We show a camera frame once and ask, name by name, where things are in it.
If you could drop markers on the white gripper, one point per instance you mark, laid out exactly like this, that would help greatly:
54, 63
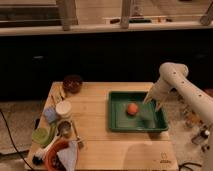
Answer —
159, 92

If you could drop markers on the red apple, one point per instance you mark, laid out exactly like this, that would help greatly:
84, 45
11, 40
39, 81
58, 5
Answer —
132, 109

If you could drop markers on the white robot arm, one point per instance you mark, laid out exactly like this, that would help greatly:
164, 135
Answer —
174, 75

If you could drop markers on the green plastic tray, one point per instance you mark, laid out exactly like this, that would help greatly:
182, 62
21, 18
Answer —
146, 119

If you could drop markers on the spice bottle with black cap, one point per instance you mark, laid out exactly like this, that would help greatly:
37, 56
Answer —
201, 137

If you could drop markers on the dark red bowl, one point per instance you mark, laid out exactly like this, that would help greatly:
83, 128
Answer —
72, 83

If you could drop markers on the wooden spoon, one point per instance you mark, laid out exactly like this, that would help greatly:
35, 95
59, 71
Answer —
78, 138

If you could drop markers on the small metal cup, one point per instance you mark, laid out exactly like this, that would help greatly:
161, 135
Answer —
64, 129

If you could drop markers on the wooden table leg middle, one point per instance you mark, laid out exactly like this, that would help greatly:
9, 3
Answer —
125, 14

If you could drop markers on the wooden table leg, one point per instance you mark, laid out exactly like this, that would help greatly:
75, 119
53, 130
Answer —
67, 13
125, 14

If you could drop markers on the grey cloth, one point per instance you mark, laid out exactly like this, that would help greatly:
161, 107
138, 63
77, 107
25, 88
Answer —
68, 156

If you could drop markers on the blue sponge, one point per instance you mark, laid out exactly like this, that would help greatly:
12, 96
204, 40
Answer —
50, 114

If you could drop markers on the wooden table leg left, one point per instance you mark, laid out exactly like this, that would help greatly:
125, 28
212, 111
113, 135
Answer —
67, 13

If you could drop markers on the orange bowl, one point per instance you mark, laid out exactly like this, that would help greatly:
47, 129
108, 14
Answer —
52, 162

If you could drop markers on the green round lid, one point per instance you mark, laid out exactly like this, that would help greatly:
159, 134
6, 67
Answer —
40, 135

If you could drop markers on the white handled brush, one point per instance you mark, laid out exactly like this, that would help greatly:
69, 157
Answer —
40, 154

